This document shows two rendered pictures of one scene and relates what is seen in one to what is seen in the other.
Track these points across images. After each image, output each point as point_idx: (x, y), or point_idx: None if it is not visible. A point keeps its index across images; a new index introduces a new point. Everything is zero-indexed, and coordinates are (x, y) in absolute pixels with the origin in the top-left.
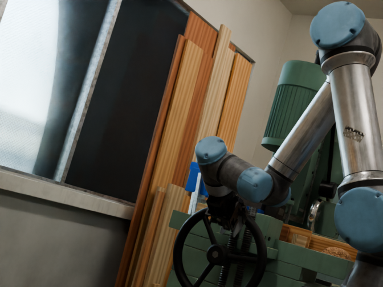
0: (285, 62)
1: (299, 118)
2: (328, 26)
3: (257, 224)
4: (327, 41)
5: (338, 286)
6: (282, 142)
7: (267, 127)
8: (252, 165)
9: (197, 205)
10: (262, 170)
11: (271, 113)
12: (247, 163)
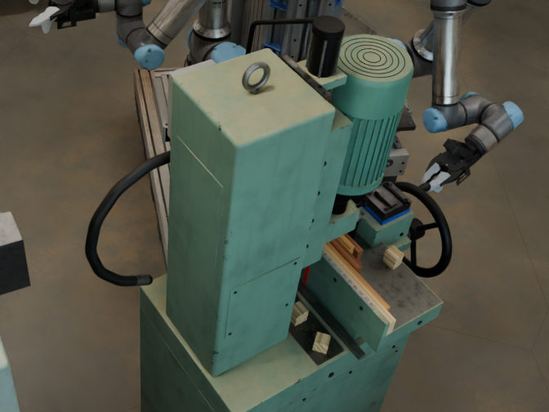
0: (412, 70)
1: (459, 55)
2: None
3: (400, 181)
4: None
5: (154, 279)
6: (458, 80)
7: (386, 160)
8: (481, 96)
9: (395, 322)
10: (474, 93)
11: (391, 143)
12: (485, 98)
